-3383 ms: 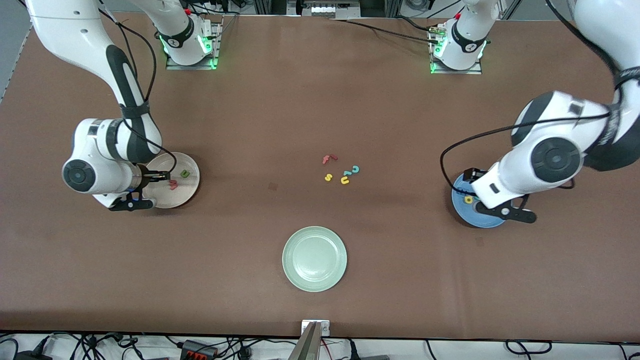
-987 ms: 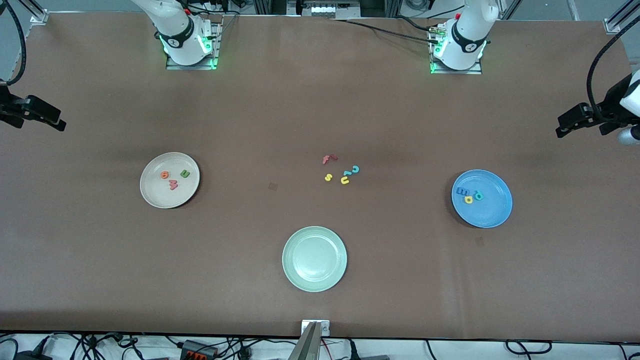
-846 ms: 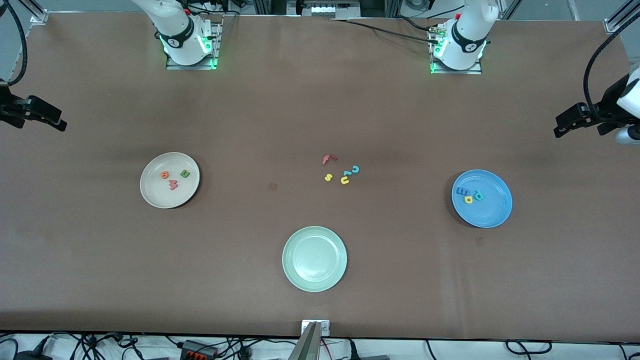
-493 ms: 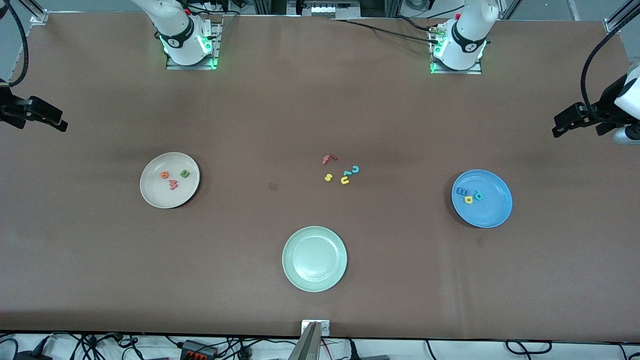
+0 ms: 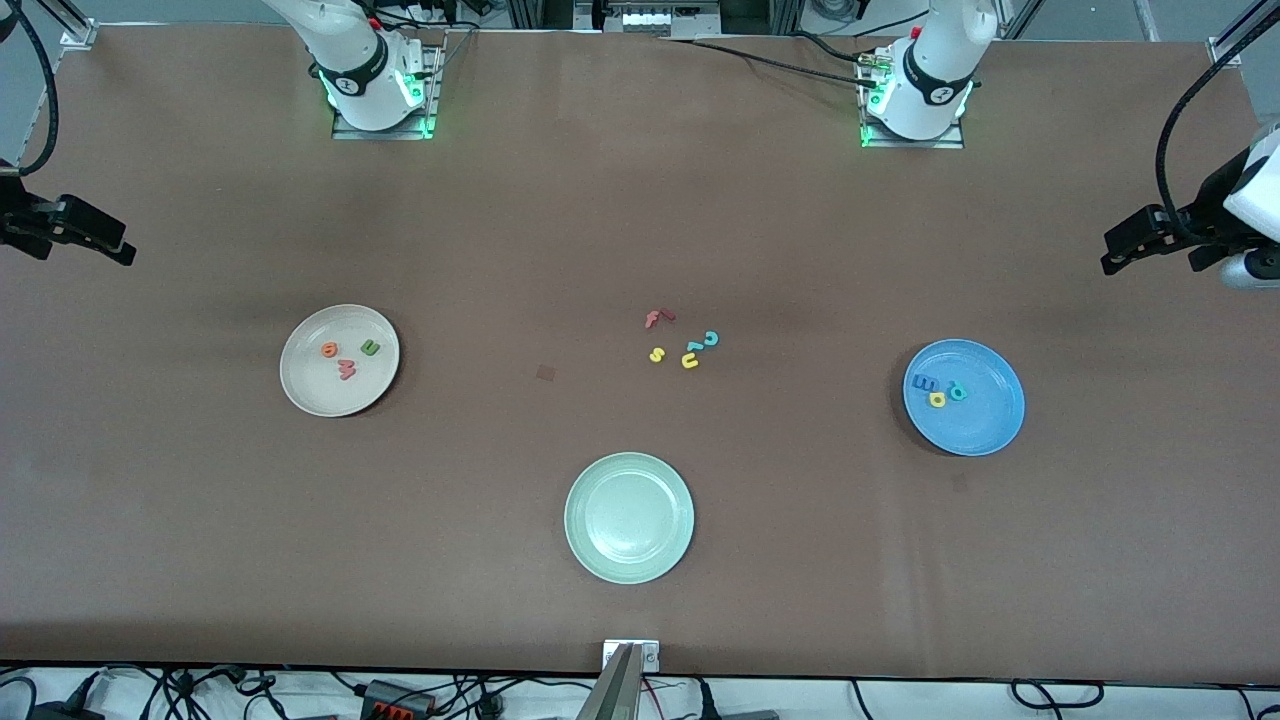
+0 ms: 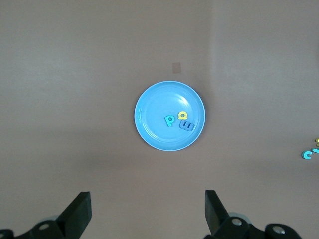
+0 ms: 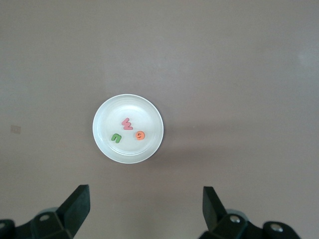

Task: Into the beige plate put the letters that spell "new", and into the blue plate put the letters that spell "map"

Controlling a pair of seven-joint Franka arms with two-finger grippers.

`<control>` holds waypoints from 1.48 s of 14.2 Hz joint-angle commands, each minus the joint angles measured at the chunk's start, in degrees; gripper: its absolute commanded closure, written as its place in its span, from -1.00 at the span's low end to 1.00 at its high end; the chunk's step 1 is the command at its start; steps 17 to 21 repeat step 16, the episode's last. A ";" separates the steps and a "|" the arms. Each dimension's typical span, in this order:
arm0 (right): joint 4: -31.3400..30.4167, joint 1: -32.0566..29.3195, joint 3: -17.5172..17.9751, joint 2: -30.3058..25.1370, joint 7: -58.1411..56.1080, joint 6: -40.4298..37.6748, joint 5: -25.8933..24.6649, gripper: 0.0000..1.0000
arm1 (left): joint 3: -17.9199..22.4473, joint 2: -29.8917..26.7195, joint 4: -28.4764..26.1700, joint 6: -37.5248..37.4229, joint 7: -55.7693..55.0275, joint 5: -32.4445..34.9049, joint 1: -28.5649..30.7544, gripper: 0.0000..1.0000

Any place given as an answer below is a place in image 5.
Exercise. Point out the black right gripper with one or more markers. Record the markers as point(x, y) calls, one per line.
point(18, 218)

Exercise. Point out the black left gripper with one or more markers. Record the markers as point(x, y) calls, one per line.
point(1207, 217)

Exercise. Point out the red foam letter W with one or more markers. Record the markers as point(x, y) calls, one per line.
point(347, 369)

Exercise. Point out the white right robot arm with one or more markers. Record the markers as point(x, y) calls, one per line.
point(365, 95)

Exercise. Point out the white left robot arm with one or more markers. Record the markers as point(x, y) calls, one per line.
point(930, 90)

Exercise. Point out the blue plate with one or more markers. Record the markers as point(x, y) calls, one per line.
point(985, 420)

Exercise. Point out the beige brown plate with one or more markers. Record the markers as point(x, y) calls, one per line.
point(320, 390)

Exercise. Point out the black adapter box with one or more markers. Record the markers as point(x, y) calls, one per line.
point(60, 712)

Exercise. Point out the red foam letter f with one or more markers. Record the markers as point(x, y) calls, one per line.
point(652, 319)

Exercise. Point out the white metal rack device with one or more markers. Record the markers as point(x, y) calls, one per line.
point(650, 18)

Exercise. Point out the black orange power strip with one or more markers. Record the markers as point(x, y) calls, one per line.
point(395, 697)

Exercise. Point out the pale green plate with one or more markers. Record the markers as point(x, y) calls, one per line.
point(629, 517)

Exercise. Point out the aluminium corner post bracket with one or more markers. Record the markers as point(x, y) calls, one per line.
point(78, 35)
point(1225, 50)

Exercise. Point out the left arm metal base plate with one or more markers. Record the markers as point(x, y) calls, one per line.
point(950, 143)

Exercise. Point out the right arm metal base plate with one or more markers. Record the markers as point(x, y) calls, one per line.
point(345, 132)

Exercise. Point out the silver metal mount bracket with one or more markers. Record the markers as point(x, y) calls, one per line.
point(650, 655)

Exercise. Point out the aluminium camera mast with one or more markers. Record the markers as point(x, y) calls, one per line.
point(615, 695)

